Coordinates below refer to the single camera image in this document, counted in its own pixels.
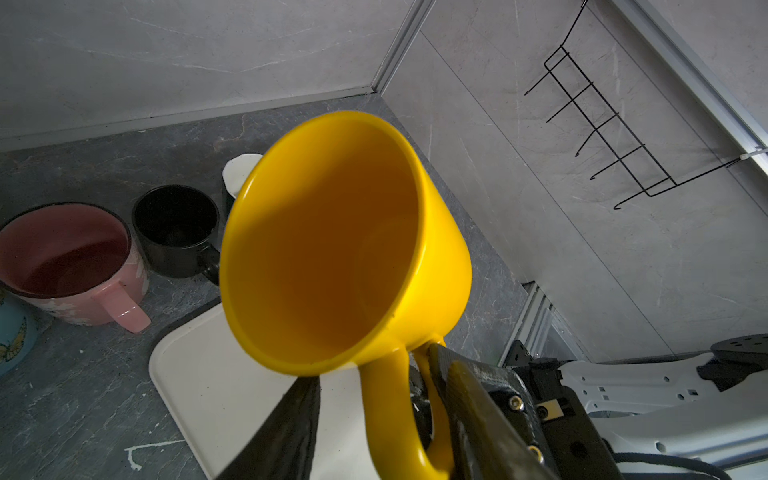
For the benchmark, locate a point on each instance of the blue mug yellow inside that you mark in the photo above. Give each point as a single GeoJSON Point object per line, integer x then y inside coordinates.
{"type": "Point", "coordinates": [19, 330]}

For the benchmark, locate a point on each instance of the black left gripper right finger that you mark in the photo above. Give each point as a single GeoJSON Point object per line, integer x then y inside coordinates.
{"type": "Point", "coordinates": [492, 433]}

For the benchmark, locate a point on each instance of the pink patterned mug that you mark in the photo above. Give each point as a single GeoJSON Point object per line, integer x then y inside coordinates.
{"type": "Point", "coordinates": [78, 262]}

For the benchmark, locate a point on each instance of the black wire hook rack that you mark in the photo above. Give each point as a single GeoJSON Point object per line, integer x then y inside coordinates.
{"type": "Point", "coordinates": [666, 181]}

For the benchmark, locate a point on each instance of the black mug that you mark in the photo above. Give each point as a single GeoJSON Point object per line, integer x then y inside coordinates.
{"type": "Point", "coordinates": [176, 227]}

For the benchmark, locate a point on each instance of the dark green mug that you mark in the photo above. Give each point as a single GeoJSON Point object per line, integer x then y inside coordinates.
{"type": "Point", "coordinates": [234, 175]}

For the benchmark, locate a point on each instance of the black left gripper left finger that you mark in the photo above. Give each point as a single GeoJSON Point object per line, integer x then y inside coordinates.
{"type": "Point", "coordinates": [284, 446]}

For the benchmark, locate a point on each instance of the beige tray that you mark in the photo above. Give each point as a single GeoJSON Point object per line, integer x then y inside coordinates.
{"type": "Point", "coordinates": [219, 397]}

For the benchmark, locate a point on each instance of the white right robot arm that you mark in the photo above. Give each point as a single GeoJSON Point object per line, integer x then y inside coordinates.
{"type": "Point", "coordinates": [711, 407]}

